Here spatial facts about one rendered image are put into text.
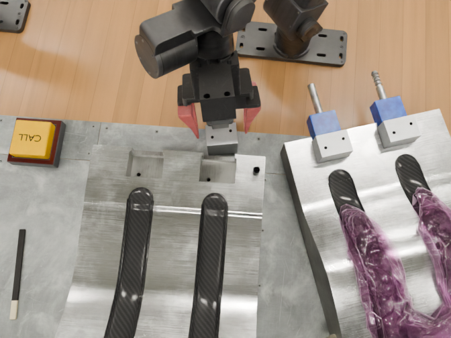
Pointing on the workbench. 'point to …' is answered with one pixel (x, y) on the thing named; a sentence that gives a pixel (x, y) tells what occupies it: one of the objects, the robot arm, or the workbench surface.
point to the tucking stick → (17, 275)
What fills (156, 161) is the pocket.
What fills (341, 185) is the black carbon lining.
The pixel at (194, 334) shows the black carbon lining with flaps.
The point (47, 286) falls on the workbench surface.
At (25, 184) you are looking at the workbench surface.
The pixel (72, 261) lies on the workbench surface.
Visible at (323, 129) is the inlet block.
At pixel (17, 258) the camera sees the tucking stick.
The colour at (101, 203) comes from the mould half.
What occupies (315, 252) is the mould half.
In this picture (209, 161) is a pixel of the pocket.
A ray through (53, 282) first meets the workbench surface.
